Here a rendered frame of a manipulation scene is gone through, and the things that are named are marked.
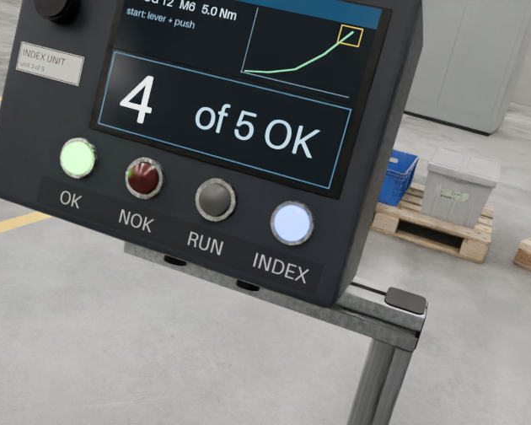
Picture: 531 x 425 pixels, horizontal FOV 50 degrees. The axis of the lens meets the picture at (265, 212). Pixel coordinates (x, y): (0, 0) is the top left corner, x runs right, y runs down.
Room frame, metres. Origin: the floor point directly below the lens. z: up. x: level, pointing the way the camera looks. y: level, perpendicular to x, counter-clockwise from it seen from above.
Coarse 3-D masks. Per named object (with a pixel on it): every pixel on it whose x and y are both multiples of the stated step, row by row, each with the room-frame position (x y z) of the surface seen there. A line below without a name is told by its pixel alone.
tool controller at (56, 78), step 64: (64, 0) 0.37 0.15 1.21; (128, 0) 0.38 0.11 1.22; (192, 0) 0.37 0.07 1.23; (256, 0) 0.36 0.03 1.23; (320, 0) 0.35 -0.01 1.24; (384, 0) 0.34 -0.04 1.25; (64, 64) 0.38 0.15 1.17; (192, 64) 0.36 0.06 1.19; (256, 64) 0.35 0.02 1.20; (320, 64) 0.34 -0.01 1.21; (384, 64) 0.33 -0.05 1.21; (0, 128) 0.37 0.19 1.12; (64, 128) 0.36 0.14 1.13; (192, 128) 0.34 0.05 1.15; (256, 128) 0.33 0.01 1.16; (320, 128) 0.33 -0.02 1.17; (384, 128) 0.33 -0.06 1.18; (0, 192) 0.36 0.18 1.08; (64, 192) 0.35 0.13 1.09; (128, 192) 0.34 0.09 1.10; (192, 192) 0.33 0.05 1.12; (256, 192) 0.32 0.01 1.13; (320, 192) 0.32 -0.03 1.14; (192, 256) 0.32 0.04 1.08; (256, 256) 0.31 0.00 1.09; (320, 256) 0.31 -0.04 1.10
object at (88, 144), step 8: (72, 144) 0.35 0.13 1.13; (80, 144) 0.35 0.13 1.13; (88, 144) 0.35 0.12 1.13; (64, 152) 0.35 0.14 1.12; (72, 152) 0.35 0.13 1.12; (80, 152) 0.35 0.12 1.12; (88, 152) 0.35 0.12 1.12; (96, 152) 0.35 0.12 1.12; (64, 160) 0.35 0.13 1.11; (72, 160) 0.35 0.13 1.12; (80, 160) 0.34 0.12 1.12; (88, 160) 0.35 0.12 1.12; (96, 160) 0.35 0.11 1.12; (64, 168) 0.35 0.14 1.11; (72, 168) 0.34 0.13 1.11; (80, 168) 0.35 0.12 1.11; (88, 168) 0.35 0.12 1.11; (72, 176) 0.35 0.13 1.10; (80, 176) 0.35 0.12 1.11
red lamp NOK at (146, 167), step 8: (136, 160) 0.34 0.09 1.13; (144, 160) 0.34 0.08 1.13; (152, 160) 0.34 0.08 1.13; (128, 168) 0.34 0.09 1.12; (136, 168) 0.34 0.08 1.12; (144, 168) 0.34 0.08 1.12; (152, 168) 0.34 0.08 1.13; (160, 168) 0.34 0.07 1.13; (128, 176) 0.34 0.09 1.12; (136, 176) 0.33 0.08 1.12; (144, 176) 0.33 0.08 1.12; (152, 176) 0.33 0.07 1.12; (160, 176) 0.34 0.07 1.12; (128, 184) 0.34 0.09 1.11; (136, 184) 0.33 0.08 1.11; (144, 184) 0.33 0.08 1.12; (152, 184) 0.33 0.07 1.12; (160, 184) 0.33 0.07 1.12; (136, 192) 0.34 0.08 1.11; (144, 192) 0.33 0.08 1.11; (152, 192) 0.33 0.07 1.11
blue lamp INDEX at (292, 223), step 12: (288, 204) 0.32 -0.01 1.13; (300, 204) 0.31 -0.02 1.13; (276, 216) 0.31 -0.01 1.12; (288, 216) 0.31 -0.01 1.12; (300, 216) 0.31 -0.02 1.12; (312, 216) 0.31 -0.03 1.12; (276, 228) 0.31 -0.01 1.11; (288, 228) 0.31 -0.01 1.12; (300, 228) 0.31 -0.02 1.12; (312, 228) 0.31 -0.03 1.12; (288, 240) 0.31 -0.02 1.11; (300, 240) 0.31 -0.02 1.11
